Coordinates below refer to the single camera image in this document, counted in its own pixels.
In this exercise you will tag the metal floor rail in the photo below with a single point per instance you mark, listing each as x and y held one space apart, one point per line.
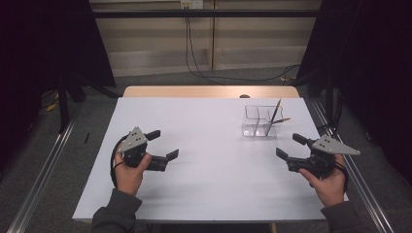
42 176
372 200

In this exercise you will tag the white table sheet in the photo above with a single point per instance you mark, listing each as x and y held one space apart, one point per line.
210 129

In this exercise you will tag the dark round table grommet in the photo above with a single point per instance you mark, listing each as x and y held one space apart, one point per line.
244 96

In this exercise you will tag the black pencil with orange end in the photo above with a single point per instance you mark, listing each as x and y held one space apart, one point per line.
281 120
273 118

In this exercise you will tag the wooden table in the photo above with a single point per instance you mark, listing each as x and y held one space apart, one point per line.
194 91

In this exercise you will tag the person's left hand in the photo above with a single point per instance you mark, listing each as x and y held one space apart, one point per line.
128 179

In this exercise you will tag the person's right hand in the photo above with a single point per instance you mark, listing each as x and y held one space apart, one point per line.
328 189

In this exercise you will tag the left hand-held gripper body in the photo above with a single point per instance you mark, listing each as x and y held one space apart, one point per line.
136 153

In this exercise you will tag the small black floor item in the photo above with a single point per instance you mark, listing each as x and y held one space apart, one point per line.
86 138

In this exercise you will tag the black curtain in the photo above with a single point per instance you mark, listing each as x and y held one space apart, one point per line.
372 64
39 58

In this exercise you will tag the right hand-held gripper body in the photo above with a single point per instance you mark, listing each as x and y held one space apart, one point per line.
319 160

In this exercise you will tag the black stand post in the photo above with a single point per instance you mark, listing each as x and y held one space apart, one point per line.
63 106

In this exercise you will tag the white wall socket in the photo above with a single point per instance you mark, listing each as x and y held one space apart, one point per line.
191 3

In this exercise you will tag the black horizontal frame bar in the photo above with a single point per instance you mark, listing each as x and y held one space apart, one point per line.
200 13

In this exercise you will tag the clear plastic pen holder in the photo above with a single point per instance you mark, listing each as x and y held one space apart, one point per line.
254 127

